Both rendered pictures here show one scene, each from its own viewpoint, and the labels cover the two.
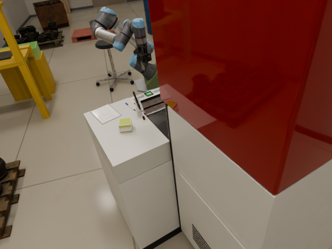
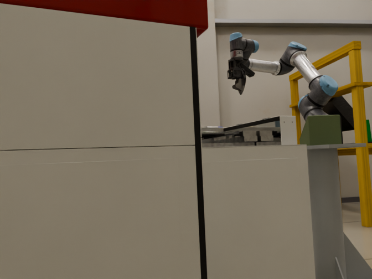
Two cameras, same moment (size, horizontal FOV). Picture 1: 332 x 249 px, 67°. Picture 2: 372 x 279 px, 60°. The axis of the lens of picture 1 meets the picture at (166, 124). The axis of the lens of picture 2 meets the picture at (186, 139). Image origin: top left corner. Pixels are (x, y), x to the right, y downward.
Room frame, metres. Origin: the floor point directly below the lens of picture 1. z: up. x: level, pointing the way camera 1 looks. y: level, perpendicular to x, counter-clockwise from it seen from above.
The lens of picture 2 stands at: (1.46, -1.82, 0.77)
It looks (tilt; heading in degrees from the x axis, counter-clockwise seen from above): 4 degrees up; 93
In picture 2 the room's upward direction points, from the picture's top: 3 degrees counter-clockwise
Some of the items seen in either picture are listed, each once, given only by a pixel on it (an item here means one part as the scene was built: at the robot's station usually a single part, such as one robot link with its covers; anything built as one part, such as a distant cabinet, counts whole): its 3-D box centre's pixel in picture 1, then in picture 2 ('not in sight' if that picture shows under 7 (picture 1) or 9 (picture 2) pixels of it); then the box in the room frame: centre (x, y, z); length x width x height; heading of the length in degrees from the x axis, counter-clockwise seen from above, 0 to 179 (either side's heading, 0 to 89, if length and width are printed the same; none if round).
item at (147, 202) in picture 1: (170, 165); (206, 225); (1.45, 0.01, 0.41); 0.96 x 0.64 x 0.82; 115
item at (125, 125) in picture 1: (125, 125); not in sight; (1.26, 0.25, 1.00); 0.07 x 0.07 x 0.07; 89
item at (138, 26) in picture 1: (139, 27); (236, 43); (1.68, 0.10, 1.45); 0.09 x 0.08 x 0.11; 34
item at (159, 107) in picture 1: (161, 107); (232, 141); (1.62, 0.02, 0.87); 0.36 x 0.08 x 0.03; 115
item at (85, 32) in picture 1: (93, 29); not in sight; (6.95, 1.60, 0.16); 1.12 x 0.78 x 0.33; 100
